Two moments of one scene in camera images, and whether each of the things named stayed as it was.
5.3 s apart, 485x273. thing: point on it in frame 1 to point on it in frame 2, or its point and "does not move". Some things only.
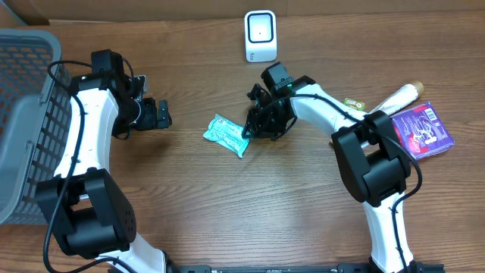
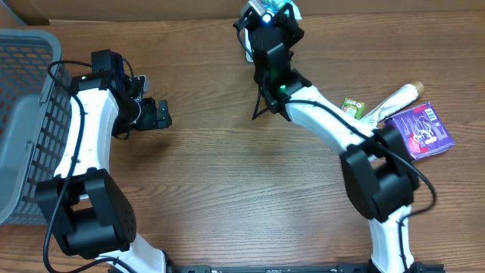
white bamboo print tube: [404, 95] does not move
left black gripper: [152, 114] does not move
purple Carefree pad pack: [420, 131] does not move
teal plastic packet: [227, 133] to [272, 6]
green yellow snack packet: [354, 104] does not move
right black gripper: [265, 130] to [293, 30]
